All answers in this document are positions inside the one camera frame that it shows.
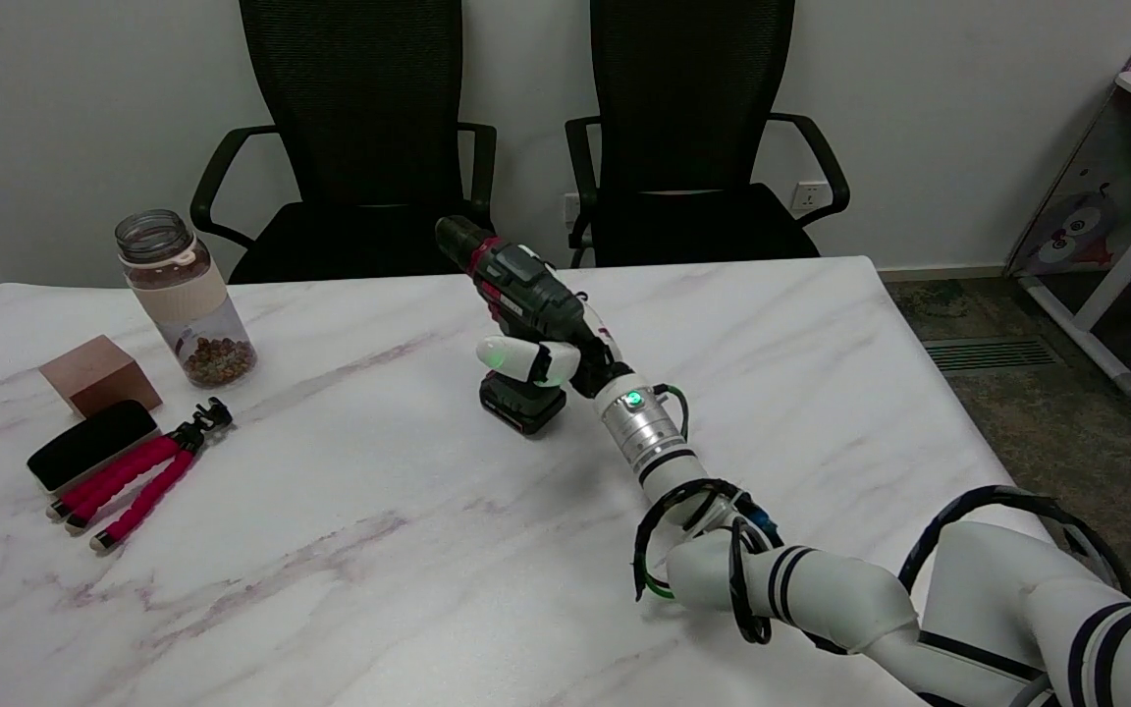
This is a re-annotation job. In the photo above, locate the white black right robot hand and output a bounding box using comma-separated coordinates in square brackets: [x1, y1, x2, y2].
[475, 291, 634, 400]

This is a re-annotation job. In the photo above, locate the dark green power screwdriver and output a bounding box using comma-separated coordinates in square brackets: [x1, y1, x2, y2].
[434, 216, 588, 438]

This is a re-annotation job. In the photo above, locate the black mesh office chair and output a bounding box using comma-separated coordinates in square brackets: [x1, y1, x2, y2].
[189, 0, 498, 286]
[565, 0, 851, 269]

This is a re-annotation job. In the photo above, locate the clear bottle with nuts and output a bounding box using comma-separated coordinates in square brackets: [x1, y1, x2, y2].
[114, 209, 259, 389]

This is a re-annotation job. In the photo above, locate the red flexible mini tripod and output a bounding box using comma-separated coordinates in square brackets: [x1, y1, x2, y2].
[46, 397, 234, 554]

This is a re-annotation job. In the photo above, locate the copper coloured cube block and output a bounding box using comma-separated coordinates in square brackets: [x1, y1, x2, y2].
[39, 335, 163, 418]

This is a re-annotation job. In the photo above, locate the black oblong case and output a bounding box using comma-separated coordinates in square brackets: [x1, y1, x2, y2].
[27, 400, 160, 493]

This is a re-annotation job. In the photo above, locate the floor vent grille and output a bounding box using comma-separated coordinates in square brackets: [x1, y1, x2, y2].
[921, 337, 1063, 373]

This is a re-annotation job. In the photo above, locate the white desk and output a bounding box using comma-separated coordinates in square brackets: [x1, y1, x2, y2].
[1017, 71, 1131, 399]

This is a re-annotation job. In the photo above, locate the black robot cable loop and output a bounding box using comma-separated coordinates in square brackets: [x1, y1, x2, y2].
[897, 485, 1131, 602]
[631, 478, 784, 646]

